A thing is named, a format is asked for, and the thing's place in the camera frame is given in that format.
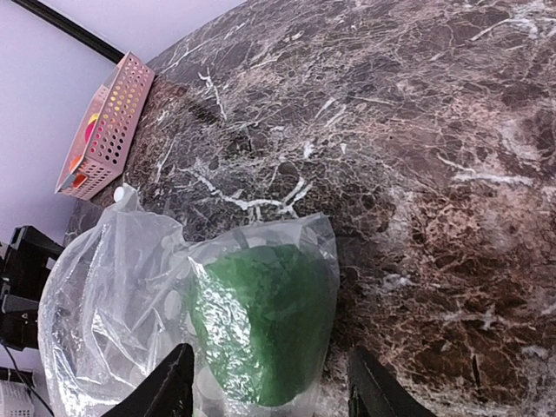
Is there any pink perforated plastic basket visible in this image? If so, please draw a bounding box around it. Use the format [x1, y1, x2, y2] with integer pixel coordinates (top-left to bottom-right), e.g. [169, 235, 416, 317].
[55, 52, 155, 201]

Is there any orange fake fruit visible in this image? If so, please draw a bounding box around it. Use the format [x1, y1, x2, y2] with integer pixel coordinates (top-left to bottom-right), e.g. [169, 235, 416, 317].
[70, 156, 88, 189]

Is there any pink fake fruit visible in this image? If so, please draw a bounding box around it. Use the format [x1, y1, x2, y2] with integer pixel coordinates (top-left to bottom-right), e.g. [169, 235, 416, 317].
[85, 121, 96, 142]

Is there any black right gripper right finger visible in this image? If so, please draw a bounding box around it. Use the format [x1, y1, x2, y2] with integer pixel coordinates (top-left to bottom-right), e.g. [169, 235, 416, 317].
[347, 347, 435, 417]

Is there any green fake bell pepper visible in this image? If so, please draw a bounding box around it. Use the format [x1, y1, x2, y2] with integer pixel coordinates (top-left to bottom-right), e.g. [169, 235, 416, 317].
[188, 244, 336, 407]

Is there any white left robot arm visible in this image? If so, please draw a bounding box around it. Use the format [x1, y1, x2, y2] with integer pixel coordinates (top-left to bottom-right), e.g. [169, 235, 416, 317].
[1, 226, 63, 351]

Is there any clear zip top bag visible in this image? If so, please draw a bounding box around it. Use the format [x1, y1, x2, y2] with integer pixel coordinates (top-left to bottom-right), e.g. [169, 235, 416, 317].
[38, 185, 340, 416]

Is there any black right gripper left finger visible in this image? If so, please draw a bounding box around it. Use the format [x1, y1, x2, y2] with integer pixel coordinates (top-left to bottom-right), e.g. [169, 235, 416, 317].
[103, 343, 195, 417]

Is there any black frame post left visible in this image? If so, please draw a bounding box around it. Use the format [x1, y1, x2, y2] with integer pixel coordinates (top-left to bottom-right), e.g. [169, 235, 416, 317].
[11, 0, 124, 63]

